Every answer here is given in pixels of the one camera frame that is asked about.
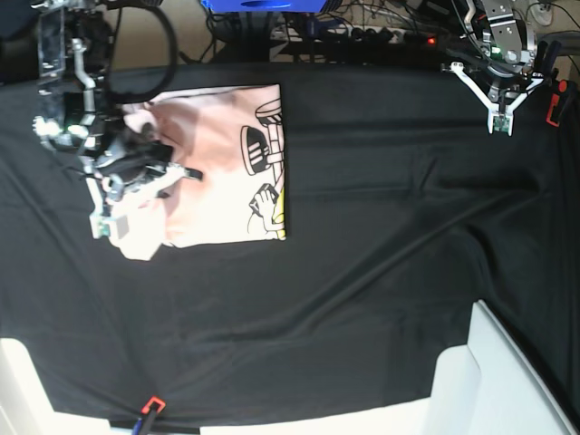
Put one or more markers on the light pink T-shirt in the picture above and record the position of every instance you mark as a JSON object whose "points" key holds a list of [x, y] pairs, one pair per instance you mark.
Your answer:
{"points": [[235, 137]]}

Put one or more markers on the red clamp at right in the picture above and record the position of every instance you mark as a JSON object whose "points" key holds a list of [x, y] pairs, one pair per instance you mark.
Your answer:
{"points": [[557, 103]]}

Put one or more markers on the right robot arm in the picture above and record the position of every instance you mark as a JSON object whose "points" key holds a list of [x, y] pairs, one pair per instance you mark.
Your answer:
{"points": [[80, 114]]}

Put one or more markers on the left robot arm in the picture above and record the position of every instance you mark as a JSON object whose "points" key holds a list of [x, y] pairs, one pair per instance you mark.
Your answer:
{"points": [[500, 63]]}

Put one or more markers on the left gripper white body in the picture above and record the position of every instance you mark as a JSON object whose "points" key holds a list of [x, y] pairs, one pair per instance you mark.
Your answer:
{"points": [[501, 99]]}

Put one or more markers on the red clamp at bottom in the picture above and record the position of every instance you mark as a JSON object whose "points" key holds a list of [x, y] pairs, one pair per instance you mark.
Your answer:
{"points": [[148, 414]]}

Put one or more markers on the red clamp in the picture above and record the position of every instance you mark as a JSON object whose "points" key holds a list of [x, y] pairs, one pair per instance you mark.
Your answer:
{"points": [[148, 414], [557, 103]]}

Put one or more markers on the black power strip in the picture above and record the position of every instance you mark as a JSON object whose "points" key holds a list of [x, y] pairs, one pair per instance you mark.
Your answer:
{"points": [[346, 33]]}

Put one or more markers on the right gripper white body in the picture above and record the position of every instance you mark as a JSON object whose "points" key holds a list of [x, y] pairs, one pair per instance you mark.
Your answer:
{"points": [[124, 172]]}

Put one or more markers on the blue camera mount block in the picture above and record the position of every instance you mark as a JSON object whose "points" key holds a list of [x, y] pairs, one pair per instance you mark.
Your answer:
{"points": [[238, 6]]}

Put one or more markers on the black table cloth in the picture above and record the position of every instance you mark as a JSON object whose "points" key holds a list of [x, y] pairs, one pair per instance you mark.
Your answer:
{"points": [[403, 211]]}

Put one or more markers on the white frame left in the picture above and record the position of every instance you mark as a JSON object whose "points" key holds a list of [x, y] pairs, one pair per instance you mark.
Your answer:
{"points": [[25, 406]]}

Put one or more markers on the white frame right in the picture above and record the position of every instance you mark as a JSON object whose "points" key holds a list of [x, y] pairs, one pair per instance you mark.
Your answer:
{"points": [[488, 386]]}

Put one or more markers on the white frame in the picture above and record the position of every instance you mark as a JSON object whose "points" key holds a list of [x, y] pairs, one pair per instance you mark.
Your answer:
{"points": [[25, 406], [488, 386]]}

